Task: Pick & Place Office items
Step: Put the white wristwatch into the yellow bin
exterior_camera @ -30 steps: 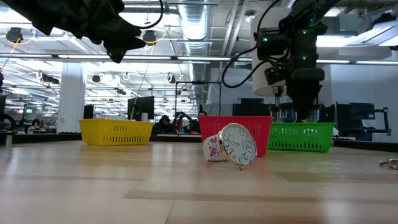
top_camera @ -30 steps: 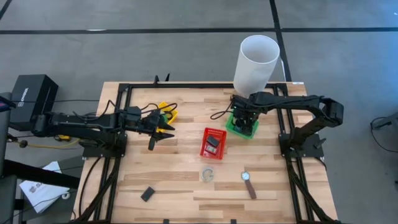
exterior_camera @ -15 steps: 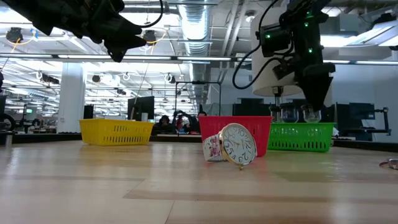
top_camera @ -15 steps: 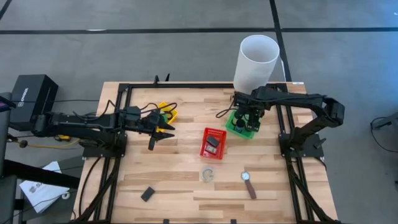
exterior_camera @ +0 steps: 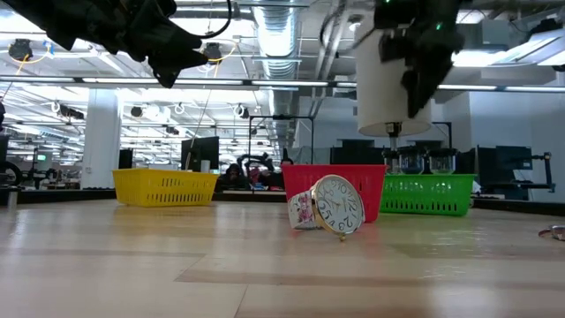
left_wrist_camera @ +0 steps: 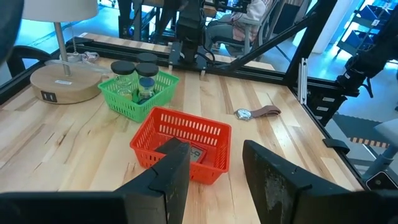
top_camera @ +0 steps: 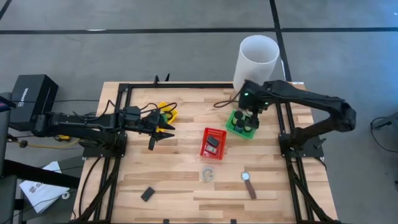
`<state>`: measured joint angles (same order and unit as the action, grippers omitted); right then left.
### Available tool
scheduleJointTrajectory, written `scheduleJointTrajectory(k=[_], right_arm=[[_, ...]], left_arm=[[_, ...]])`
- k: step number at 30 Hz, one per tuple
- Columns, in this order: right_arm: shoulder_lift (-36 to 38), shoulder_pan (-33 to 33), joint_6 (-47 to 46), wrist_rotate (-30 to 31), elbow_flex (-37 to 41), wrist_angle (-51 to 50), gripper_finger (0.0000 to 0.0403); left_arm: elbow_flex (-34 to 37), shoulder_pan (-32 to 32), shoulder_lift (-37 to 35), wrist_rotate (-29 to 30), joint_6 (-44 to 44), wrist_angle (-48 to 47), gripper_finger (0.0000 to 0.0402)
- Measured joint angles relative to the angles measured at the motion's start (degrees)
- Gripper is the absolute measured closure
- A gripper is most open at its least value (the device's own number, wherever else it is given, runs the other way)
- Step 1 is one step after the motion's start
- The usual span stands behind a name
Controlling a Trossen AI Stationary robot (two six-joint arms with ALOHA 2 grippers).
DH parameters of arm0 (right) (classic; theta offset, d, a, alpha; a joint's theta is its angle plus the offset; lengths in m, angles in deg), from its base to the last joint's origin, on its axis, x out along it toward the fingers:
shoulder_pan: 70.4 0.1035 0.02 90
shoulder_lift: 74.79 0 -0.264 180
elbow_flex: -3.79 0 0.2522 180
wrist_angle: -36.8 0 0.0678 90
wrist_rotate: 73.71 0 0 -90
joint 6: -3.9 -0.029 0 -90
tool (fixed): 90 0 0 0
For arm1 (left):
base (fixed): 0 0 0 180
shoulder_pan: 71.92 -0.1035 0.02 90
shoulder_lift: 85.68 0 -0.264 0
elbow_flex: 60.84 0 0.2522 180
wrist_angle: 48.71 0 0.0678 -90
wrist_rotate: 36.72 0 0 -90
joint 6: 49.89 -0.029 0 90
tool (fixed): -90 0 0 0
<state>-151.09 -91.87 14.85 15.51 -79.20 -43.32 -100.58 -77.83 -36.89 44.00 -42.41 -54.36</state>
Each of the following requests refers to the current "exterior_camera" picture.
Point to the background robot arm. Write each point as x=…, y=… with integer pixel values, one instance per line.
x=251, y=161

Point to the yellow plastic basket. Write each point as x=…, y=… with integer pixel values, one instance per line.
x=145, y=187

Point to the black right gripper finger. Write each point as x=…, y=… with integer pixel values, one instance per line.
x=424, y=84

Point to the black background monitor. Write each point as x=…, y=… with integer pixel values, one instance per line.
x=201, y=150
x=353, y=154

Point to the green plastic basket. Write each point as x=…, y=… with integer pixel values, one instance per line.
x=424, y=194

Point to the white cup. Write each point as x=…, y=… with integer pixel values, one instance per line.
x=205, y=166

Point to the black ceiling camera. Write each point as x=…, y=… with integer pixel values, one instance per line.
x=20, y=49
x=214, y=52

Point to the dark monitor on arm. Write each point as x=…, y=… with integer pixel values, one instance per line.
x=514, y=159

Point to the white floral band watch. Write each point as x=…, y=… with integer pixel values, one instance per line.
x=337, y=203

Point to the red plastic basket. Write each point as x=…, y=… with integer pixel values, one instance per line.
x=300, y=181

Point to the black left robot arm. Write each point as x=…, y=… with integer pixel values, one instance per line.
x=66, y=17

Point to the person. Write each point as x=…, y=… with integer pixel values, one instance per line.
x=287, y=162
x=233, y=174

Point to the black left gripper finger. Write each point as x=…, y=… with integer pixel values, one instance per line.
x=190, y=48

